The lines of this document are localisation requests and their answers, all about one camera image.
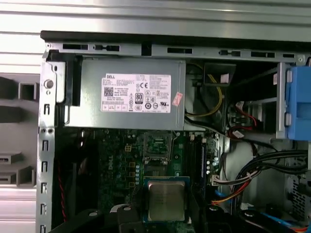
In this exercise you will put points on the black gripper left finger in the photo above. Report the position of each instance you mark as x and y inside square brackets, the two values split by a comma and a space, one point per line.
[136, 216]

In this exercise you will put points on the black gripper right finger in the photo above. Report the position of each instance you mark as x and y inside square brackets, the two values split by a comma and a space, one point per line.
[194, 211]

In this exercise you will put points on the silver green CPU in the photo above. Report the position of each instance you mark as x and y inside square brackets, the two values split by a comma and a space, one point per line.
[166, 199]

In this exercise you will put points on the metal locking lever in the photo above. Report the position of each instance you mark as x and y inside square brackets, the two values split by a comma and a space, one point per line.
[172, 145]

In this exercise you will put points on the metal socket cover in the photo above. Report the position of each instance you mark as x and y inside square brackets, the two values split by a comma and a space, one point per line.
[146, 145]

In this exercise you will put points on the black RAM slot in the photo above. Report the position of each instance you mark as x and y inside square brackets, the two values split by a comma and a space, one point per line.
[192, 157]
[203, 165]

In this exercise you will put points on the green Dell motherboard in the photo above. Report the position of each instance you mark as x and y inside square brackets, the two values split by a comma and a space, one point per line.
[178, 157]

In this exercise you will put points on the black case fan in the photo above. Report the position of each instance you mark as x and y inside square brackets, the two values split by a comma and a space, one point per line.
[77, 174]

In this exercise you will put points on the grey power supply unit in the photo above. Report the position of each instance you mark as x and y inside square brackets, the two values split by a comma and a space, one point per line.
[175, 116]

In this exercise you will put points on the black PC case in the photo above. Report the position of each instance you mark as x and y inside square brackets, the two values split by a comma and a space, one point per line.
[46, 150]

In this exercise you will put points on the grey metal drive cage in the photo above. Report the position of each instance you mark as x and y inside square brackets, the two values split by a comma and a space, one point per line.
[281, 102]

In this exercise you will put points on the grey parts rack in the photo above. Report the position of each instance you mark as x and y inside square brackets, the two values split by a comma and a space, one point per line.
[14, 136]

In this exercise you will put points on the blue plastic drive carrier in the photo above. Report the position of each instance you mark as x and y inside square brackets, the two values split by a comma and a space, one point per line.
[300, 104]

